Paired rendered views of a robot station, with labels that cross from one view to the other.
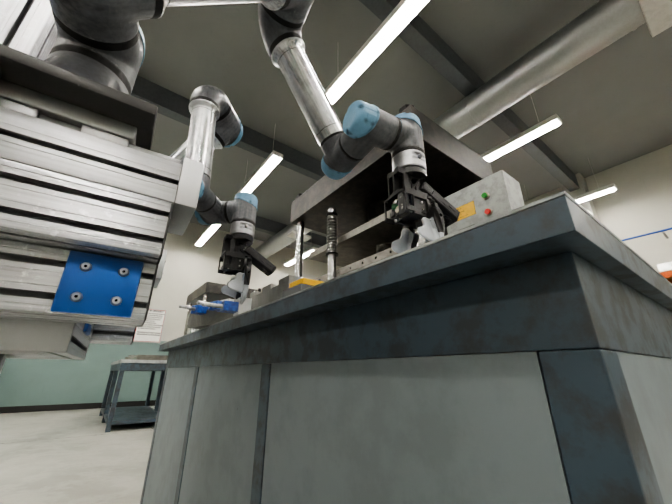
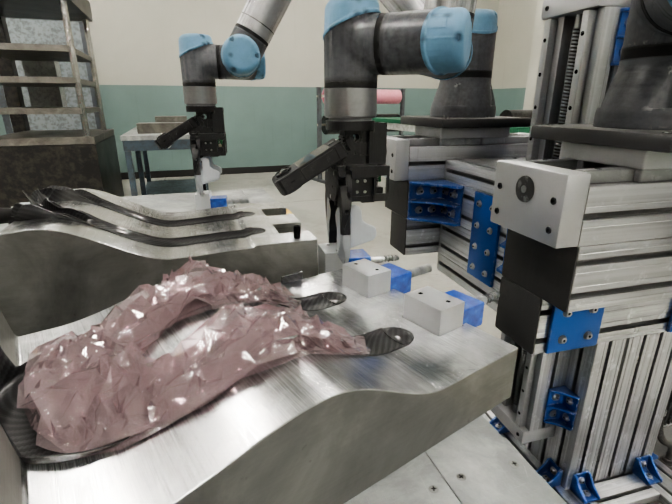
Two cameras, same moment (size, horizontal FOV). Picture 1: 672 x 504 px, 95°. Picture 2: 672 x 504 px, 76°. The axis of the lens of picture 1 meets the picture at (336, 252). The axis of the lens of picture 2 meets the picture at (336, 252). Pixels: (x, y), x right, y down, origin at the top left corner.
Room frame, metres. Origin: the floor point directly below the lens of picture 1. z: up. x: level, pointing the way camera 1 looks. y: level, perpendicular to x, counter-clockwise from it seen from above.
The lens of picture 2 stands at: (1.52, 0.48, 1.07)
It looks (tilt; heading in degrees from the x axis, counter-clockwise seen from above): 19 degrees down; 198
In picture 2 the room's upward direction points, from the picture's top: straight up
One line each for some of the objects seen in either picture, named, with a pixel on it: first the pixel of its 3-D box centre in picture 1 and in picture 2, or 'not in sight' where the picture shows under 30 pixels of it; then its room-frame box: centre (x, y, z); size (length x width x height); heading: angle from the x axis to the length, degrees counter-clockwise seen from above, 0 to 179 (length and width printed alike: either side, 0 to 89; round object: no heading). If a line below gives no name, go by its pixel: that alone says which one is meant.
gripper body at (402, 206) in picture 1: (409, 198); (206, 132); (0.58, -0.16, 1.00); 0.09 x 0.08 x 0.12; 119
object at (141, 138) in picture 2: not in sight; (170, 161); (-2.50, -2.75, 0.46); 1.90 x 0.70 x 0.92; 37
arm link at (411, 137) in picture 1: (405, 140); (198, 61); (0.58, -0.16, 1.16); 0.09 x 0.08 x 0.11; 120
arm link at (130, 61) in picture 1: (102, 47); (467, 40); (0.39, 0.43, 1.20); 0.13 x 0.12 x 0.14; 30
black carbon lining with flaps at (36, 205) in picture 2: not in sight; (140, 213); (1.02, 0.02, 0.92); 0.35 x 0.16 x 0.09; 127
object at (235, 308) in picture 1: (225, 306); (360, 260); (0.88, 0.32, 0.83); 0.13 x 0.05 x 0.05; 123
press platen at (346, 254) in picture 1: (390, 245); not in sight; (2.06, -0.39, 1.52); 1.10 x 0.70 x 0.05; 37
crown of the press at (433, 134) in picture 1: (382, 214); not in sight; (2.03, -0.35, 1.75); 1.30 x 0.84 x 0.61; 37
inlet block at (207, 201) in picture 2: not in sight; (223, 202); (0.56, -0.14, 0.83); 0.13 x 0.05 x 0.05; 119
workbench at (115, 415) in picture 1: (137, 387); not in sight; (5.02, 2.96, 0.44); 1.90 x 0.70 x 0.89; 37
